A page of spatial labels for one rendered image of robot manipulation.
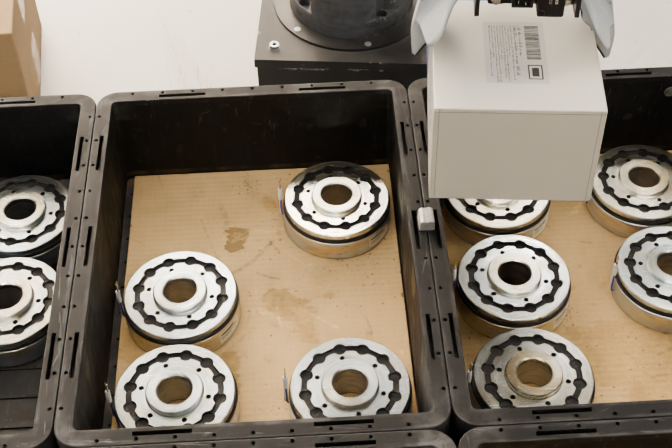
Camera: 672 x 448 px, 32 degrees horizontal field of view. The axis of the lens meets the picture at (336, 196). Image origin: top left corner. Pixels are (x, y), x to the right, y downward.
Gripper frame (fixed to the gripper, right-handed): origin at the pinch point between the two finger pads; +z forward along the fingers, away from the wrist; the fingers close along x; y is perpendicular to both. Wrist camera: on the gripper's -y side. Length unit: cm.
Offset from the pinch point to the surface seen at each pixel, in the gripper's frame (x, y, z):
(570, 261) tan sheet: 8.4, -2.4, 27.8
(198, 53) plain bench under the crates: -34, -48, 41
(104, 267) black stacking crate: -34.1, 4.3, 22.3
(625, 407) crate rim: 9.1, 20.6, 17.5
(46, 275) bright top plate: -40.0, 3.5, 24.5
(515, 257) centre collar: 2.7, 0.5, 24.0
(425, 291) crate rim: -5.8, 9.8, 17.7
